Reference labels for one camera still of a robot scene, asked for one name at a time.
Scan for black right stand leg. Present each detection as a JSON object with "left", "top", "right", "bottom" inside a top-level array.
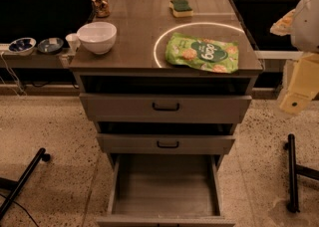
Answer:
[{"left": 284, "top": 133, "right": 319, "bottom": 213}]

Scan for blue white bowl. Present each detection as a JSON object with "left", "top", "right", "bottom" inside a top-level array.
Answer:
[{"left": 9, "top": 37, "right": 36, "bottom": 56}]

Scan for black stand leg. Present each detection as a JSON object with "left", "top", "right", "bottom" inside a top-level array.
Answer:
[
  {"left": 0, "top": 148, "right": 51, "bottom": 220},
  {"left": 284, "top": 133, "right": 319, "bottom": 213}
]

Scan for grey bottom drawer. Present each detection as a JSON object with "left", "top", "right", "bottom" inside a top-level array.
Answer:
[{"left": 97, "top": 154, "right": 234, "bottom": 227}]

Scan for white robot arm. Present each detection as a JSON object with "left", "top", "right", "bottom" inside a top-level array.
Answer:
[{"left": 270, "top": 0, "right": 319, "bottom": 115}]

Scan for grey side shelf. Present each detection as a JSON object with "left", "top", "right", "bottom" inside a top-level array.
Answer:
[{"left": 0, "top": 44, "right": 74, "bottom": 69}]

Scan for white cable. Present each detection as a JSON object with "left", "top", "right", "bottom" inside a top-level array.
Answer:
[{"left": 0, "top": 51, "right": 28, "bottom": 97}]

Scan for grey top drawer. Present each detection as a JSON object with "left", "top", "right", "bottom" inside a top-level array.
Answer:
[{"left": 80, "top": 93, "right": 251, "bottom": 123}]

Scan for black left stand leg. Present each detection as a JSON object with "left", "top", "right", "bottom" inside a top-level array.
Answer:
[{"left": 0, "top": 148, "right": 51, "bottom": 220}]

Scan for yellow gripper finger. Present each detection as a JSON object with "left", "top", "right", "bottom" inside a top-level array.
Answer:
[
  {"left": 278, "top": 53, "right": 319, "bottom": 115},
  {"left": 270, "top": 9, "right": 295, "bottom": 36}
]

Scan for small white cup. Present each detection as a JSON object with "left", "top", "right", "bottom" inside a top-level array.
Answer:
[{"left": 66, "top": 33, "right": 81, "bottom": 52}]

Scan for green rice chip bag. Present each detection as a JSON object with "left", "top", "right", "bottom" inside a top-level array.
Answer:
[{"left": 165, "top": 33, "right": 239, "bottom": 74}]

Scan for green yellow sponge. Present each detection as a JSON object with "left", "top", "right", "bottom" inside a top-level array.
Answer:
[{"left": 169, "top": 0, "right": 193, "bottom": 18}]

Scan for grey middle drawer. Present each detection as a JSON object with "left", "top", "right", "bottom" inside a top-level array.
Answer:
[{"left": 97, "top": 133, "right": 235, "bottom": 155}]

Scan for grey drawer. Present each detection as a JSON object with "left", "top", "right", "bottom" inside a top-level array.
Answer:
[
  {"left": 97, "top": 133, "right": 235, "bottom": 155},
  {"left": 97, "top": 154, "right": 234, "bottom": 227},
  {"left": 80, "top": 93, "right": 251, "bottom": 123}
]

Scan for grey drawer cabinet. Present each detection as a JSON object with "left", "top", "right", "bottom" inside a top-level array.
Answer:
[{"left": 71, "top": 0, "right": 262, "bottom": 227}]

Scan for dark blue grey bowl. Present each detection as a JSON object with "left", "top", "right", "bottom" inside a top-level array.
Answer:
[{"left": 37, "top": 38, "right": 64, "bottom": 55}]

